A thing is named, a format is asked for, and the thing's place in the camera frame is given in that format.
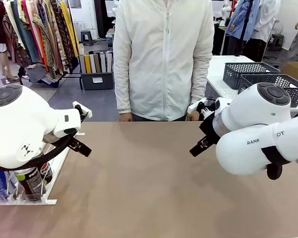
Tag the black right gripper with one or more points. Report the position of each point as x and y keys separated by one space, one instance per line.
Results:
x=209 y=131

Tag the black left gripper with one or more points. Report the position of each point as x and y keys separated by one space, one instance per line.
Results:
x=74 y=141

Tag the black Pepsi can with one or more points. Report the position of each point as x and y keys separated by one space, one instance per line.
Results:
x=46 y=172
x=31 y=183

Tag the person's right forearm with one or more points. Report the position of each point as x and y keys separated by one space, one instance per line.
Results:
x=124 y=94

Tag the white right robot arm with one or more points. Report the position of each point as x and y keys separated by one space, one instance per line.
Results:
x=250 y=148

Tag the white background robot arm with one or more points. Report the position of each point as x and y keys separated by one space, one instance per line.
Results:
x=226 y=10

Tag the person's left forearm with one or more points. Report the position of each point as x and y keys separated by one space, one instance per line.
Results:
x=201 y=81

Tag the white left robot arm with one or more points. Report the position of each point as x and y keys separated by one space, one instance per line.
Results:
x=20 y=124

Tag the white can dispenser rack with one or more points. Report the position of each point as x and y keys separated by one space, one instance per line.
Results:
x=27 y=202

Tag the person's left hand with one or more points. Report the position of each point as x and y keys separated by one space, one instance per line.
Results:
x=193 y=117

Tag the person's right hand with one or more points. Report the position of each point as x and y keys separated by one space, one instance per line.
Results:
x=126 y=117

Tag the grey storage bin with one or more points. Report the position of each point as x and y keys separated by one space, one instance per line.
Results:
x=96 y=81

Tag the white side table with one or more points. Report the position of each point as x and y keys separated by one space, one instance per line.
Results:
x=218 y=67

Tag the white material roll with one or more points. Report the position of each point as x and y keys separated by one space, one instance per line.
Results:
x=92 y=64
x=109 y=62
x=82 y=64

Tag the yellow material roll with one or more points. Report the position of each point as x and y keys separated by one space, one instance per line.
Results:
x=88 y=64

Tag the brown material roll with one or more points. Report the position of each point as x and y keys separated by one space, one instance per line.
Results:
x=97 y=63

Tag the grey fabric pile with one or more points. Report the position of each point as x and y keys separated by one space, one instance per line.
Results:
x=39 y=73

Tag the grey material roll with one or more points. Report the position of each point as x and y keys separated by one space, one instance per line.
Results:
x=103 y=62

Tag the person in white jacket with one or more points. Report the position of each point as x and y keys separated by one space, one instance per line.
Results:
x=164 y=62

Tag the grey plastic stool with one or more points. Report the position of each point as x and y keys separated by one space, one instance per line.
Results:
x=87 y=37

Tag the rack of colourful garments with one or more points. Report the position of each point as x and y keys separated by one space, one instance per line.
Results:
x=52 y=37

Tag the white floor appliance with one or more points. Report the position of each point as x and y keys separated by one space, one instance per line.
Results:
x=79 y=27

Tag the brown cardboard box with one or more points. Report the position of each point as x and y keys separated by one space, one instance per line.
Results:
x=295 y=70

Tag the dark plastic stool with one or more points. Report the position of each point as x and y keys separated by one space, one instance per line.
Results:
x=278 y=41

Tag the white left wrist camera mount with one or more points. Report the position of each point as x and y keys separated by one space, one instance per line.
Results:
x=85 y=112

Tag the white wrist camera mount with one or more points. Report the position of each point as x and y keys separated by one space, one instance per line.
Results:
x=195 y=105
x=85 y=112

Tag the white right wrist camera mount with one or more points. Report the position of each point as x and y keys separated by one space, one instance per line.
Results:
x=195 y=105

